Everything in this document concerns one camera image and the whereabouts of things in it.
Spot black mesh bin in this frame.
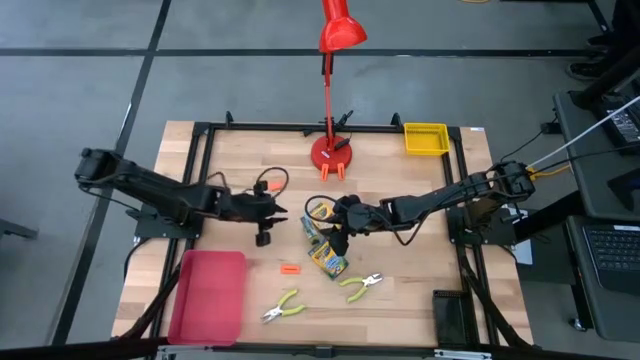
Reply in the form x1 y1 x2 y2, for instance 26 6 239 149
432 288 474 347

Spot black frame crossbar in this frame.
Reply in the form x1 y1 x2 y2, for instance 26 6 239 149
0 337 640 360

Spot person's leg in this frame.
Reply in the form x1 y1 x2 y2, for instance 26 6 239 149
607 0 640 51

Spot black side desk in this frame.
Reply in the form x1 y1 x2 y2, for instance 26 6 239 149
552 89 640 222

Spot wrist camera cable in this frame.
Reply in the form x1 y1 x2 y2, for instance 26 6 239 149
207 166 291 201
304 193 346 236

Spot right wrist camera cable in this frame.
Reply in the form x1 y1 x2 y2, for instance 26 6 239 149
304 193 346 236

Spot green handled pliers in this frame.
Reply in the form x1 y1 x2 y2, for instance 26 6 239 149
259 288 307 325
338 272 385 304

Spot black table frame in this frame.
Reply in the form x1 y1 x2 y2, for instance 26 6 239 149
147 110 501 359

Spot black furniture foot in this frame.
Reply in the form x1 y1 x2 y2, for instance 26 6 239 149
0 217 39 241

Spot grey equipment cart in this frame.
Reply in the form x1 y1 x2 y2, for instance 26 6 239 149
564 214 640 345

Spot dark grey laptop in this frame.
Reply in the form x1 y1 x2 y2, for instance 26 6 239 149
569 215 640 296

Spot white cable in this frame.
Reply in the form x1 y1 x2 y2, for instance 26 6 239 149
527 94 640 170

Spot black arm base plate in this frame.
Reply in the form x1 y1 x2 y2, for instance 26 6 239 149
133 203 204 240
446 204 519 247

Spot pink plastic tray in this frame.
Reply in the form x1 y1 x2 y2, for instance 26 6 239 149
167 249 249 347

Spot yellow plastic basket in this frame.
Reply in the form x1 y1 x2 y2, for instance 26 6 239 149
403 122 451 157

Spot yellow cable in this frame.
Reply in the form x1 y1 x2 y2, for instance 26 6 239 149
524 163 572 182

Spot red desk lamp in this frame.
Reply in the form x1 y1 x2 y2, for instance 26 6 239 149
309 0 369 175

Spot yellow green crayon box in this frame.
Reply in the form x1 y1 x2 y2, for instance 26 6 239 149
299 215 324 246
307 240 350 280
308 202 336 224

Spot black laptop on desk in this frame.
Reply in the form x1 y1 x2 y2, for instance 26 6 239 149
592 92 640 146

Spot person's shoe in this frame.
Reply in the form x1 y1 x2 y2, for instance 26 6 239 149
565 59 604 82
585 32 614 51

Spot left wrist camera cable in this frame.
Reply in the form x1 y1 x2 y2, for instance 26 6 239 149
207 166 291 201

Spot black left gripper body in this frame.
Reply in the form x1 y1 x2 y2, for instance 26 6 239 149
219 180 276 225

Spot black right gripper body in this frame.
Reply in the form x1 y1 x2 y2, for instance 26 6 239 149
334 194 389 234

